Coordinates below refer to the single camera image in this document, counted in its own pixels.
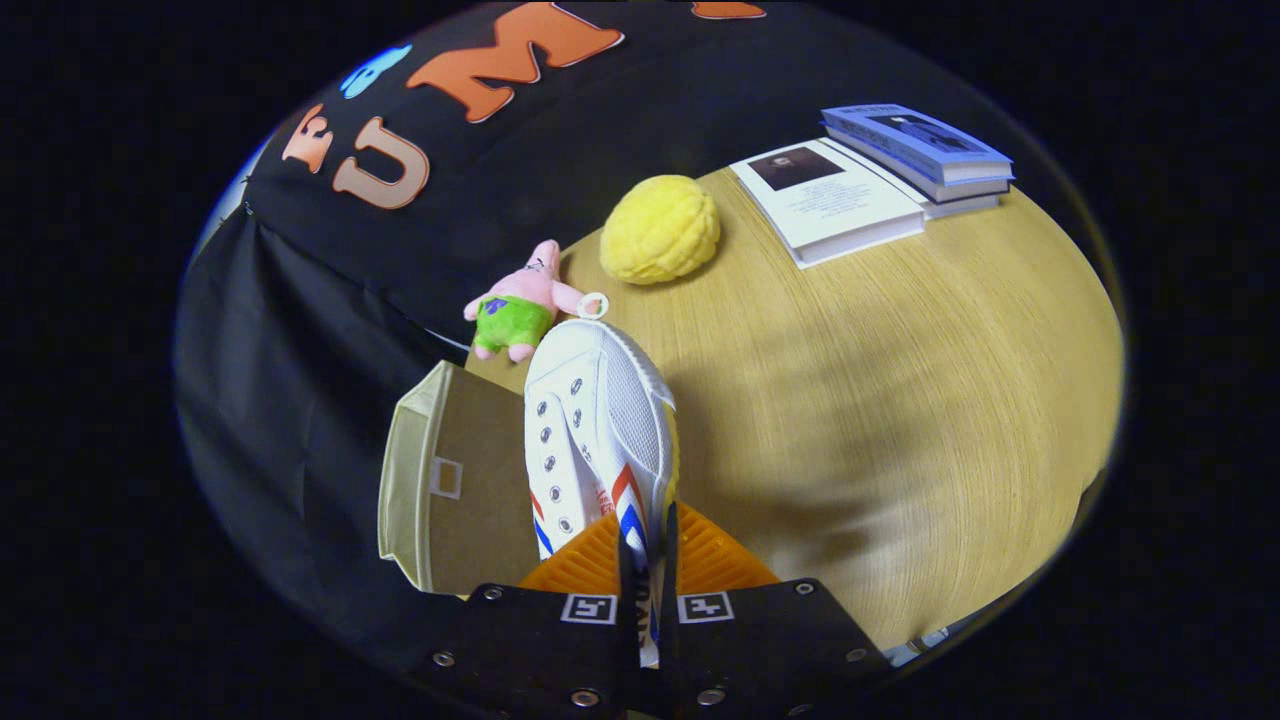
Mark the white portrait cover book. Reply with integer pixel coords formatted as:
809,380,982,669
729,137,927,271

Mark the white canvas shoe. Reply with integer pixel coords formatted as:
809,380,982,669
522,319,682,669

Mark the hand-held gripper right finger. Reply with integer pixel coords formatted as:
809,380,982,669
659,502,893,720

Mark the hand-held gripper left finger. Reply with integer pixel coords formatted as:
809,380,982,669
415,505,643,720

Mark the yellow plush ball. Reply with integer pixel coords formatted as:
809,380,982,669
599,174,722,287

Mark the blue cover book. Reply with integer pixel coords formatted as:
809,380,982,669
821,102,1015,203

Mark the pink starfish plush toy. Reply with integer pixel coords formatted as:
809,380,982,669
462,239,610,364

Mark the black backdrop cloth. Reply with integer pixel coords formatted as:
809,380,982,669
175,0,1051,691

